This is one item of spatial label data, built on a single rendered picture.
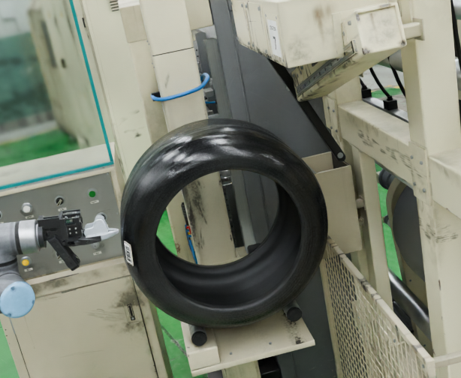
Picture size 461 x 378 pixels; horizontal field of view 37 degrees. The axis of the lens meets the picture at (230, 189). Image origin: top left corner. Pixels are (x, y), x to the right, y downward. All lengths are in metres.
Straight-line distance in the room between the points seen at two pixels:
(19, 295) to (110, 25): 3.82
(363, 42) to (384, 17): 0.07
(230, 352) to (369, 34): 1.05
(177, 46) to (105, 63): 3.34
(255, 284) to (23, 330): 0.98
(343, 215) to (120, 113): 3.46
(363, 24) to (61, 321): 1.71
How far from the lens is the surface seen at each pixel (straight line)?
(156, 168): 1.78
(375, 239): 2.33
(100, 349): 2.75
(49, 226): 1.90
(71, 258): 1.92
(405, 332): 1.67
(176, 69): 2.10
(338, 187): 2.21
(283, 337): 2.08
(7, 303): 1.80
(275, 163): 1.79
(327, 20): 1.53
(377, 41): 1.46
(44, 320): 2.70
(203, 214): 2.21
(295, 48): 1.51
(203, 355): 2.00
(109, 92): 5.43
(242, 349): 2.06
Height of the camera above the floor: 1.89
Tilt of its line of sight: 19 degrees down
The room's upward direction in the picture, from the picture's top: 11 degrees counter-clockwise
